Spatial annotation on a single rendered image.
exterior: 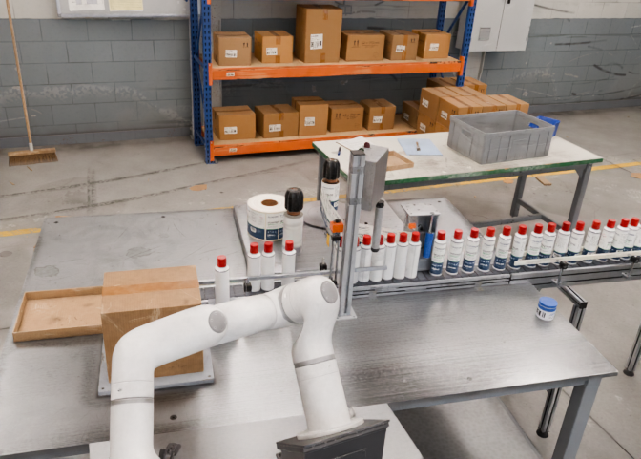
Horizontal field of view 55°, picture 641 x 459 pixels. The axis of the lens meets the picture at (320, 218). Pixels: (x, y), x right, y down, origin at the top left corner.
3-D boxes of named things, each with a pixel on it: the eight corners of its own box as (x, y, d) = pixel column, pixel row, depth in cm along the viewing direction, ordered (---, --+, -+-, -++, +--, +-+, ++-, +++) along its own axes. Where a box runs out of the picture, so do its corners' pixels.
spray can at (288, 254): (292, 281, 252) (294, 238, 243) (295, 289, 248) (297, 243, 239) (279, 282, 251) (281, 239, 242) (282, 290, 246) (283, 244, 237)
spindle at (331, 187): (334, 209, 313) (339, 156, 301) (339, 217, 306) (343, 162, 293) (317, 210, 311) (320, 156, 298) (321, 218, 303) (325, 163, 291)
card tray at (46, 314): (108, 293, 246) (107, 284, 244) (104, 333, 223) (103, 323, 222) (26, 300, 239) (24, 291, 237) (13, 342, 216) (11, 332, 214)
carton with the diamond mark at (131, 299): (197, 328, 226) (196, 264, 214) (204, 371, 205) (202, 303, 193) (111, 337, 218) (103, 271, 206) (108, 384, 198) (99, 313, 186)
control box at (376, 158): (383, 195, 236) (389, 147, 227) (371, 212, 222) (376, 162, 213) (359, 189, 239) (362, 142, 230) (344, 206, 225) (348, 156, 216)
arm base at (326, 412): (353, 419, 184) (338, 357, 188) (372, 422, 166) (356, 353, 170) (291, 437, 179) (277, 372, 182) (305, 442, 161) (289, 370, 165)
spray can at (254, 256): (258, 284, 249) (259, 239, 240) (260, 292, 244) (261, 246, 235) (246, 286, 247) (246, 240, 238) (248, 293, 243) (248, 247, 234)
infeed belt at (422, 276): (499, 270, 278) (501, 262, 276) (508, 281, 271) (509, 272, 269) (113, 303, 238) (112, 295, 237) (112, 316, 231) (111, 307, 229)
